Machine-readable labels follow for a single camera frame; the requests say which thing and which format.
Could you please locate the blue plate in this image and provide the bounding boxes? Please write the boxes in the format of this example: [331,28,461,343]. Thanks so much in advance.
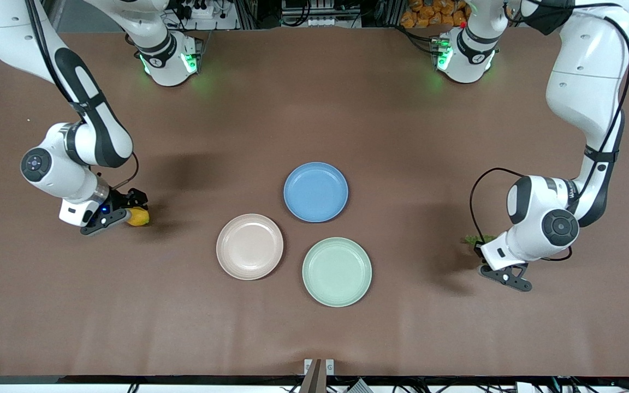
[283,162,349,223]

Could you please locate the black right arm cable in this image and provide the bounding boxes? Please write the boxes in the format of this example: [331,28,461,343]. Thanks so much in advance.
[25,0,140,193]

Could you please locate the orange snack packets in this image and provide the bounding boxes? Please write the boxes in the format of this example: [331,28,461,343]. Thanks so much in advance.
[400,0,471,29]

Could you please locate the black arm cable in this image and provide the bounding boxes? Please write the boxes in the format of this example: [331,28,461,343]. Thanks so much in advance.
[470,5,629,261]
[25,0,140,193]

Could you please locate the green plate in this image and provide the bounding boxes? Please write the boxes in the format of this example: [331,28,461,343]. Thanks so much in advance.
[302,237,373,308]

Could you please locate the pink plate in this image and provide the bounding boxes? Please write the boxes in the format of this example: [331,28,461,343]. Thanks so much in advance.
[216,213,284,281]

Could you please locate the white power strip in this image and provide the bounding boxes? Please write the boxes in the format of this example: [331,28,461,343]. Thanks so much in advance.
[181,3,215,20]

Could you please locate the metal table edge bracket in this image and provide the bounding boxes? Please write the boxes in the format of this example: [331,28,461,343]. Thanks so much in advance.
[304,359,335,393]

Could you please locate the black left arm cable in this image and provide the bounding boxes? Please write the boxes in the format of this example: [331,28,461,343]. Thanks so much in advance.
[470,5,629,261]

